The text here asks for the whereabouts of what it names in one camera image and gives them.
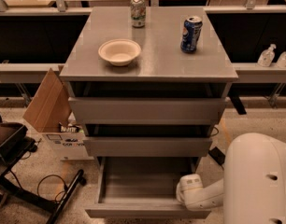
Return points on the blue pepsi can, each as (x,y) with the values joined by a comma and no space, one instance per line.
(192,27)

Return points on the grey metal rail shelf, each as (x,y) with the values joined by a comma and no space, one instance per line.
(24,70)

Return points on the sanitizer pump bottle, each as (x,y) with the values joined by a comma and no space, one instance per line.
(281,62)
(267,56)

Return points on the cardboard box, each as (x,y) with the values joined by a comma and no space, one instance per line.
(50,114)

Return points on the grey drawer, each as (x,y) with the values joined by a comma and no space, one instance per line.
(141,187)
(147,147)
(150,111)

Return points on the white paper bowl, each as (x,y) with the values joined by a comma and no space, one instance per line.
(119,52)

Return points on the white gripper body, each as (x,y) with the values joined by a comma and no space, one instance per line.
(188,188)

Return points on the black power adapter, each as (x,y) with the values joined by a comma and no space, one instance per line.
(217,155)

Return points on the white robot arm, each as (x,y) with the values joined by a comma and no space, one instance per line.
(253,188)

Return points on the grey middle drawer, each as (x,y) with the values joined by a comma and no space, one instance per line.
(147,147)

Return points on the left sanitizer pump bottle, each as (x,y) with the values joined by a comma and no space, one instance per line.
(267,56)

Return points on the right sanitizer pump bottle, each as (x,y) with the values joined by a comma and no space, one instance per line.
(281,62)

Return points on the grey drawer cabinet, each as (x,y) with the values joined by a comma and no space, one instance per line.
(145,89)

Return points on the grey top drawer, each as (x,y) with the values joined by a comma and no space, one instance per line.
(150,111)

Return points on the grey bottom drawer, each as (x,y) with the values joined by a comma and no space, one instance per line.
(141,187)

